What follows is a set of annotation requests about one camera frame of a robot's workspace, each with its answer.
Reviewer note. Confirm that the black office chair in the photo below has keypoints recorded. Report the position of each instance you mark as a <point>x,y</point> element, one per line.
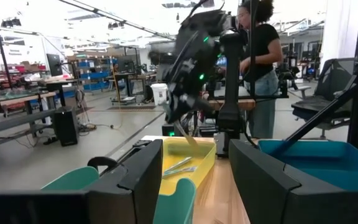
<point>334,77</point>

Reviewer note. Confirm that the black frame clamp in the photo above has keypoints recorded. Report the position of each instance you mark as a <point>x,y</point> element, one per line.
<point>99,159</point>

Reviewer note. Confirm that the green plastic bin with slot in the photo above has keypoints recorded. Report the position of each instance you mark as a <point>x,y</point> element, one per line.
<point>70,180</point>

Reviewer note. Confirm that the silver cutlery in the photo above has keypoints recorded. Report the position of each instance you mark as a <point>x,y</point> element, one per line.
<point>179,163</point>

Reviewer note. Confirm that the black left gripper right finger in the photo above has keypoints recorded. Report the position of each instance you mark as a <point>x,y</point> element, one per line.
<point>266,199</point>

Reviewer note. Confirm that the grey workbench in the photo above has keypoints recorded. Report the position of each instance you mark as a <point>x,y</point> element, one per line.
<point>17,119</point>

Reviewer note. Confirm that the blue storage shelving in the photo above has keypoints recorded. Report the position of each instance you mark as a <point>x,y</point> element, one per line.
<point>95,75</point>

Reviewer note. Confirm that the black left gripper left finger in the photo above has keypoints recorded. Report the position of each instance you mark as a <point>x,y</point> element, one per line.
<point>129,199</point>

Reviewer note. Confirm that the wooden work table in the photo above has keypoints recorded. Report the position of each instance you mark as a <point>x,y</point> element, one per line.
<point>247,104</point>

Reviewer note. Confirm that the blue rectangular plastic bin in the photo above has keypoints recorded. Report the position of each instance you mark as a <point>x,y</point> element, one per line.
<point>322,161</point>

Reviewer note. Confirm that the person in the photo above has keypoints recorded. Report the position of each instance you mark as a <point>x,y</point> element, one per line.
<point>266,40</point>

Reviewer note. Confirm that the yellow translucent plastic tray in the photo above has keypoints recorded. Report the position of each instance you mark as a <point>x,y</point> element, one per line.
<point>204,155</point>

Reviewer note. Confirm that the black computer monitor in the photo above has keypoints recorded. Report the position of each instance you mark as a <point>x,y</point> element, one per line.
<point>54,63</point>

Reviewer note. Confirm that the white plastic bucket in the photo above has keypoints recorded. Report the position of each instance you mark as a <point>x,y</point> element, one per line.
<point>159,95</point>

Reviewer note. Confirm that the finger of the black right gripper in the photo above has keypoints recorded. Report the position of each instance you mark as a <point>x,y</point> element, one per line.
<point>189,113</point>
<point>173,114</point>

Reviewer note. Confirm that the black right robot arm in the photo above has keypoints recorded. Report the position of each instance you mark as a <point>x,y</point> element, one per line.
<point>230,93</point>

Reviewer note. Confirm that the black workstation table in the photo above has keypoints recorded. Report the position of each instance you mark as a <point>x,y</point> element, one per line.
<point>126,75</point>

